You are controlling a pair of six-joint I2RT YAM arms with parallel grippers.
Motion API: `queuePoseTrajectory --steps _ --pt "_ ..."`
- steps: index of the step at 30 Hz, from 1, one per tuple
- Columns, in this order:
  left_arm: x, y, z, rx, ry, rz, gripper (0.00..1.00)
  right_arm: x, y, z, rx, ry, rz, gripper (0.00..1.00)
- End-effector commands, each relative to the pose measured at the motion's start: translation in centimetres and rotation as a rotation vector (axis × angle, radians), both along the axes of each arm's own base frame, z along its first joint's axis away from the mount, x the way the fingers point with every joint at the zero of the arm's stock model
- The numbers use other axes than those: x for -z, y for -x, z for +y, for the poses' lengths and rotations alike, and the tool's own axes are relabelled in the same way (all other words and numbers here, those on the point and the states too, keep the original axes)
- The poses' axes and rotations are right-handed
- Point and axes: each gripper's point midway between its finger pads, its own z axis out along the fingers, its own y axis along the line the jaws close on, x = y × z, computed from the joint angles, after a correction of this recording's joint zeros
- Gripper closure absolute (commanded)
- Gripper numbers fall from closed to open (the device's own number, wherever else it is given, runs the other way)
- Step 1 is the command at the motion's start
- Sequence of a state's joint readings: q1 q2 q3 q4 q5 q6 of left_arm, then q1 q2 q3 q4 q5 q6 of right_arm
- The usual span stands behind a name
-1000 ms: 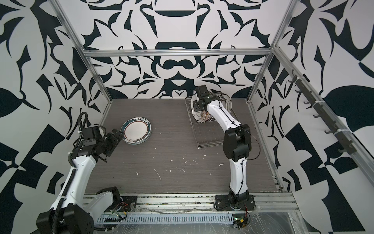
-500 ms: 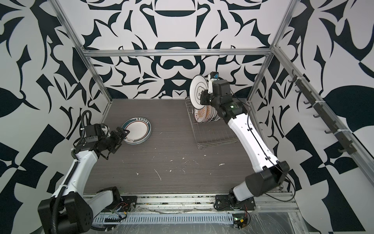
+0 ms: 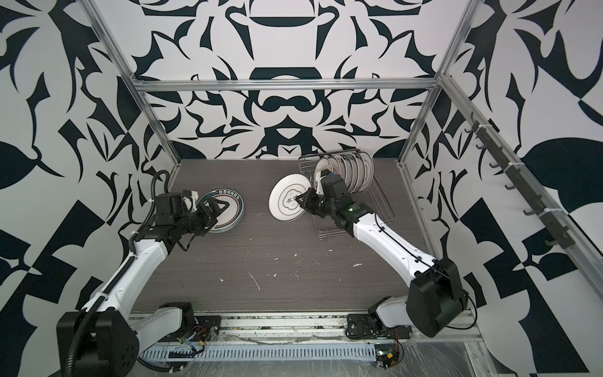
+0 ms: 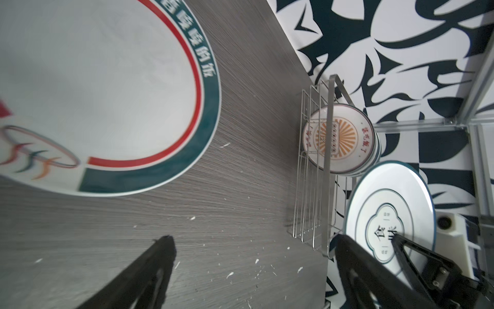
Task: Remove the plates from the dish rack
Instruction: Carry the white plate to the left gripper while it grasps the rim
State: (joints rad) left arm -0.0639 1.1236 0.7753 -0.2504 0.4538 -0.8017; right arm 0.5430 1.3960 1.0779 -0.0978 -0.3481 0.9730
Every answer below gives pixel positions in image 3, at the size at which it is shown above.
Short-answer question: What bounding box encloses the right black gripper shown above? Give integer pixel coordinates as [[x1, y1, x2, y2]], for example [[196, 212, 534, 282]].
[[296, 187, 340, 218]]

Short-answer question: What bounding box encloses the wire dish rack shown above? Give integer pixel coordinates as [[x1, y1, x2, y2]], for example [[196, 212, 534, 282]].
[[297, 149, 397, 240]]

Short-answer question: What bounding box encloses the white plate green lettered rim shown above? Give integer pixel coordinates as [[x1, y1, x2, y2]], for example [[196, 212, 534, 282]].
[[200, 188, 245, 234]]

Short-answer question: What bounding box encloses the white plate orange sunburst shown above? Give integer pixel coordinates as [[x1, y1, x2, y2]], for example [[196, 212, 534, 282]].
[[314, 158, 334, 183]]

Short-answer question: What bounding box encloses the white plate clover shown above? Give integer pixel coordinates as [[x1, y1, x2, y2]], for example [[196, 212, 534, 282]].
[[269, 174, 311, 221]]

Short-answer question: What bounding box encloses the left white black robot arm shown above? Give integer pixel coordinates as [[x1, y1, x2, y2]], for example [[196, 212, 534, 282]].
[[57, 190, 230, 376]]

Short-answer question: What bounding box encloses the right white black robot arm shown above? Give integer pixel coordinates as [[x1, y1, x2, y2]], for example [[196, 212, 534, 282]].
[[295, 173, 469, 338]]

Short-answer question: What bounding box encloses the white plate rear stack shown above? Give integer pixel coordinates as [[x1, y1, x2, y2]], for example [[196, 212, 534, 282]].
[[357, 151, 375, 192]]

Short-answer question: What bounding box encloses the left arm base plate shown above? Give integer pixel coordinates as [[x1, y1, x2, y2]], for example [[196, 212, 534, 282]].
[[185, 315, 221, 342]]

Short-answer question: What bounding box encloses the aluminium frame crossbar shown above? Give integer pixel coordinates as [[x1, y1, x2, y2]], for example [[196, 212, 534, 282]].
[[133, 78, 437, 93]]

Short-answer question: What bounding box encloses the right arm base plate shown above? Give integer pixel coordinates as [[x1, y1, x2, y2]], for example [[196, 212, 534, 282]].
[[345, 314, 412, 340]]

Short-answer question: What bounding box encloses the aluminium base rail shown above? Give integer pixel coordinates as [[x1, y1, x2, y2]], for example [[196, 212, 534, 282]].
[[126, 308, 484, 347]]

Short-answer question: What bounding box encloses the white slotted cable duct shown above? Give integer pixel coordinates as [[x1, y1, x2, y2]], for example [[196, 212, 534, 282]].
[[141, 343, 377, 362]]

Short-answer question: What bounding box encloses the black corrugated cable conduit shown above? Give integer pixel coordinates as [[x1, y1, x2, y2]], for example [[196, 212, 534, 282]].
[[64, 296, 107, 377]]

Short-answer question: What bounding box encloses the wall hook rail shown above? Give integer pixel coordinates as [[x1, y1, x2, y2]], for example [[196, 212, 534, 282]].
[[467, 115, 576, 250]]

